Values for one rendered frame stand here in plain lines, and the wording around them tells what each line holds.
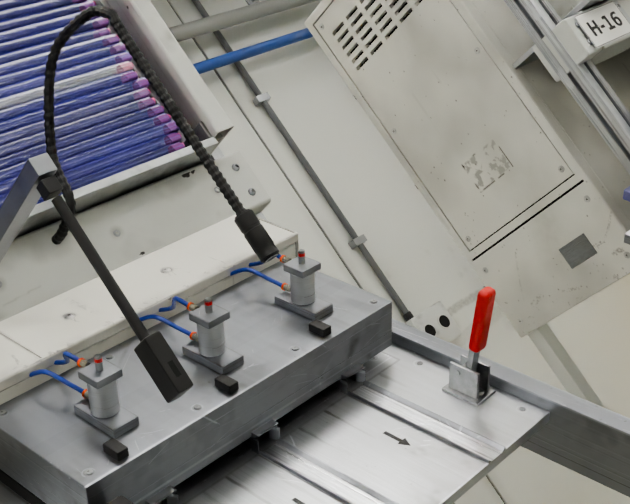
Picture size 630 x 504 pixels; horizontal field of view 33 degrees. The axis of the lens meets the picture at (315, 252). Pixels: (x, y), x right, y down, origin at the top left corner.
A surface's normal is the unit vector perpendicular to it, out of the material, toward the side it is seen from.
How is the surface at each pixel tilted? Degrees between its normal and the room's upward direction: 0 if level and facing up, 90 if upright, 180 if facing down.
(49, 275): 90
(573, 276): 90
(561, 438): 90
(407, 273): 90
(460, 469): 46
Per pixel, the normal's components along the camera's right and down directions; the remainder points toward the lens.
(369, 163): 0.49, -0.44
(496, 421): -0.03, -0.89
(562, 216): -0.68, 0.36
